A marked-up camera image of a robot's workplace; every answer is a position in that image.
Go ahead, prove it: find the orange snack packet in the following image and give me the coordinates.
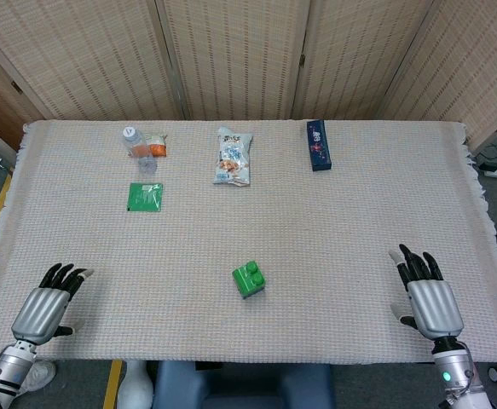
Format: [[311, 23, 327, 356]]
[[144, 133, 168, 158]]

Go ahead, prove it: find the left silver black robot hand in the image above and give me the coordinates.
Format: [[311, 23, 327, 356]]
[[10, 262, 95, 346]]

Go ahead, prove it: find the green toy brick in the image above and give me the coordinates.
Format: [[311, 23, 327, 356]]
[[231, 262, 268, 301]]

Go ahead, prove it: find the woven folding screen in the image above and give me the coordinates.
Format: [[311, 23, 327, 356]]
[[0, 0, 497, 151]]

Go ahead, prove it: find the white robot torso column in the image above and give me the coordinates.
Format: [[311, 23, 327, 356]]
[[117, 360, 154, 409]]

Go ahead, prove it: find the dark blue carton box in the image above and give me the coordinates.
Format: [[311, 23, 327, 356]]
[[306, 119, 333, 173]]

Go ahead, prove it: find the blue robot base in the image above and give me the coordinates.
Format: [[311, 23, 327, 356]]
[[152, 360, 337, 409]]

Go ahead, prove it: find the white shoe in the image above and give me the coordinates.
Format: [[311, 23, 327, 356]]
[[20, 360, 57, 393]]

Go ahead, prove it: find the green flat packet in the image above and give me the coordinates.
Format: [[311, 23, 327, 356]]
[[126, 181, 165, 213]]

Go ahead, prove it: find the clear plastic water bottle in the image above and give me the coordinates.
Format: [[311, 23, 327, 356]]
[[121, 125, 157, 175]]

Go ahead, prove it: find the beige woven tablecloth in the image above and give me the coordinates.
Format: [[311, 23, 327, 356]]
[[0, 118, 497, 367]]

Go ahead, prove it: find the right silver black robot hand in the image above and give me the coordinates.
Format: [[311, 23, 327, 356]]
[[387, 243, 465, 342]]

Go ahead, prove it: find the white blue snack bag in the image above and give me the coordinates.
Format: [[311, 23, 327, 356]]
[[212, 126, 254, 187]]

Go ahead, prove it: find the black floor cable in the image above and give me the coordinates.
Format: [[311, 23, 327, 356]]
[[473, 143, 497, 170]]

